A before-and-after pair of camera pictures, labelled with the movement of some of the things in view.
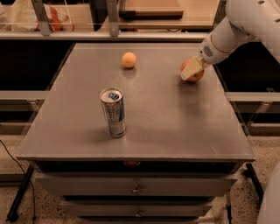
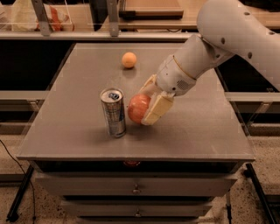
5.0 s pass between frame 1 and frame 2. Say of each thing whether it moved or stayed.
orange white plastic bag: stayed
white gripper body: moved
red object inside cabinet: stayed
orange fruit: stayed
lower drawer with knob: stayed
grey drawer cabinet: stayed
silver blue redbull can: stayed
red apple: moved
